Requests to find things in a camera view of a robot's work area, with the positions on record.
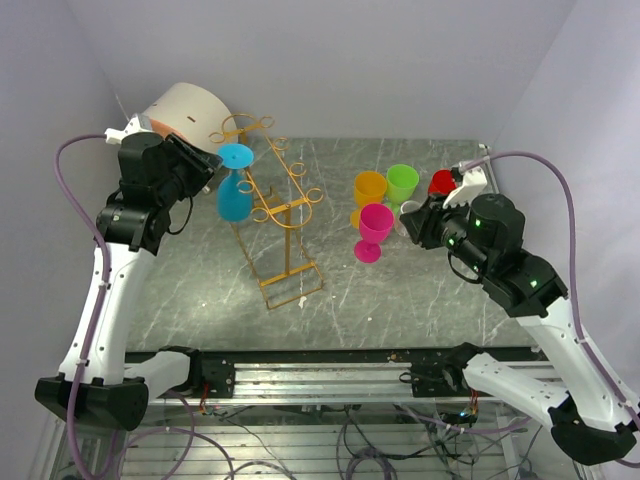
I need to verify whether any blue plastic wine glass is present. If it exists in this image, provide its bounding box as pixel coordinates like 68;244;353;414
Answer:
217;143;254;223

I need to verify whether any red plastic wine glass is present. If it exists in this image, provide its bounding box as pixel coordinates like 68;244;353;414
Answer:
428;169;457;195

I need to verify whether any white semicircular drawer box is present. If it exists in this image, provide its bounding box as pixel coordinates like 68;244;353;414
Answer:
143;82;237;153

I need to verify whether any orange plastic wine glass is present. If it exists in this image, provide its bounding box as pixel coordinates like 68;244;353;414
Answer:
350;171;387;228

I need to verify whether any pink plastic wine glass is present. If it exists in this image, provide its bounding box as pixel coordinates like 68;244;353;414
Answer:
354;203;395;263

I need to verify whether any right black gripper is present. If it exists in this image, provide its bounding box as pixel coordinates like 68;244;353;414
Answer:
401;189;493;278

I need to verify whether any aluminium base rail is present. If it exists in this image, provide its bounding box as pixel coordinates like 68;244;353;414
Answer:
54;349;581;406

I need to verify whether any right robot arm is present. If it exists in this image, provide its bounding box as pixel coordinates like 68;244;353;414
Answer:
399;194;639;465

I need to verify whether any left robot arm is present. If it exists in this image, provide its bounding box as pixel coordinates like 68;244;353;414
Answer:
35;132;222;431

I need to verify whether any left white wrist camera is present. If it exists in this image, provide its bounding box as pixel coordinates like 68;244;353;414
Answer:
104;114;153;145

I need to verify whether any green plastic wine glass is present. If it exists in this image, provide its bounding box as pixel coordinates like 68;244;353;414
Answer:
386;164;420;215

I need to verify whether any gold wire glass rack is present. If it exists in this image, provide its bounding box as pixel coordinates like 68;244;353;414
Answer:
222;113;324;310

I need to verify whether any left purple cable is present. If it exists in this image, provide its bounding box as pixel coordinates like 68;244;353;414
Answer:
53;133;124;480

